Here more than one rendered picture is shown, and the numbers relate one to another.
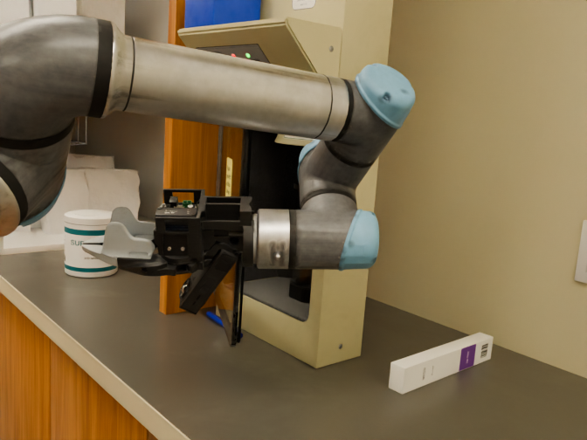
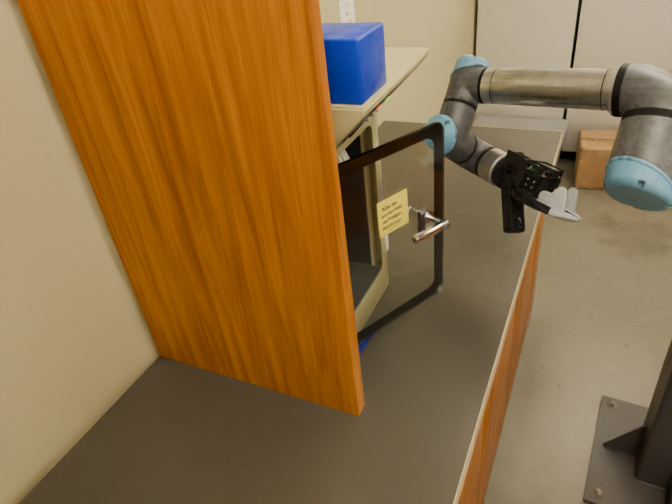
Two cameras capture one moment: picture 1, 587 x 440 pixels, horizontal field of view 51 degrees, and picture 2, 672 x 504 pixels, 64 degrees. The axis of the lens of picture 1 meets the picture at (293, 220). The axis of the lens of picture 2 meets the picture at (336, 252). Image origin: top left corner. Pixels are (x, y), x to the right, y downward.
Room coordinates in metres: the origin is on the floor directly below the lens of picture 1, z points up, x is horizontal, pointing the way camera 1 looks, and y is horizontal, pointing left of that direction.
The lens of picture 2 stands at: (1.49, 0.90, 1.77)
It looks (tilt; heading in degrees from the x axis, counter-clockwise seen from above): 34 degrees down; 249
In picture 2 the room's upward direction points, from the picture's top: 7 degrees counter-clockwise
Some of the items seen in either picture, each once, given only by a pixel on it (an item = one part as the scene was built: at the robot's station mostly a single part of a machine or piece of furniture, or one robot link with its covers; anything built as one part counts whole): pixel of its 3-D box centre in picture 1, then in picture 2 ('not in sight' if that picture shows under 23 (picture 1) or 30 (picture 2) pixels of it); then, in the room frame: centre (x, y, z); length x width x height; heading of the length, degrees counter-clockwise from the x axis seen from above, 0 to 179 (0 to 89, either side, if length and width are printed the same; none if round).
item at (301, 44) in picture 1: (252, 58); (371, 102); (1.09, 0.09, 1.46); 0.32 x 0.12 x 0.10; 41
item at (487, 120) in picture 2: not in sight; (514, 150); (-0.89, -1.77, 0.17); 0.60 x 0.42 x 0.33; 129
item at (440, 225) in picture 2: not in sight; (425, 228); (1.01, 0.13, 1.20); 0.10 x 0.05 x 0.03; 13
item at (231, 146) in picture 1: (228, 212); (388, 241); (1.08, 0.12, 1.19); 0.30 x 0.01 x 0.40; 13
